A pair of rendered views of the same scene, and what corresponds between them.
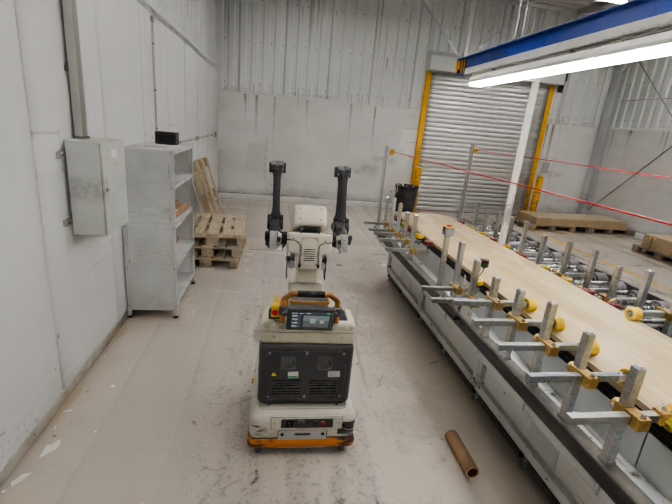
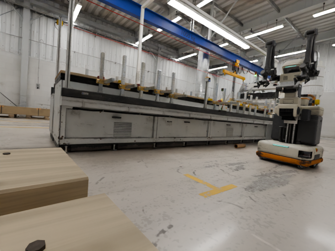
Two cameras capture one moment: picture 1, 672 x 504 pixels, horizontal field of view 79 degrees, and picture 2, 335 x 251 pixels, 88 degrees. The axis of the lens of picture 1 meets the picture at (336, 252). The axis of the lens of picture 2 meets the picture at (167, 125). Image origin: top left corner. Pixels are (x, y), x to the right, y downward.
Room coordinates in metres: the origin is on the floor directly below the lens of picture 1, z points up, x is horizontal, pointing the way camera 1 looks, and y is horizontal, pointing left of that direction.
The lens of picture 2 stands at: (5.00, 1.49, 0.51)
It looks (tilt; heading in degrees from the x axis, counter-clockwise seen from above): 3 degrees down; 242
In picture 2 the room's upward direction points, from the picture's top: 5 degrees clockwise
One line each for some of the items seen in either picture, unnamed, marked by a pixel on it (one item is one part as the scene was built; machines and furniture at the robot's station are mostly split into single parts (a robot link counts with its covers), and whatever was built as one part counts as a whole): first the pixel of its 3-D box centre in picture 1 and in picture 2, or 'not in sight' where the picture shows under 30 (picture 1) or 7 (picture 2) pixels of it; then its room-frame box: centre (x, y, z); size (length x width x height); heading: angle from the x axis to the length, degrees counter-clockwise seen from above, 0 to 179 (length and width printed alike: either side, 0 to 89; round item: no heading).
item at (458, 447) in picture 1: (461, 452); (240, 145); (2.05, -0.87, 0.04); 0.30 x 0.08 x 0.08; 10
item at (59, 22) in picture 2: (467, 189); (59, 56); (5.27, -1.60, 1.25); 0.15 x 0.08 x 1.10; 10
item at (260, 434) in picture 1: (300, 396); (289, 151); (2.28, 0.15, 0.16); 0.67 x 0.64 x 0.25; 9
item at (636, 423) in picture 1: (629, 413); not in sight; (1.31, -1.14, 0.95); 0.14 x 0.06 x 0.05; 10
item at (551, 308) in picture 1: (541, 345); (244, 103); (1.82, -1.06, 0.93); 0.04 x 0.04 x 0.48; 10
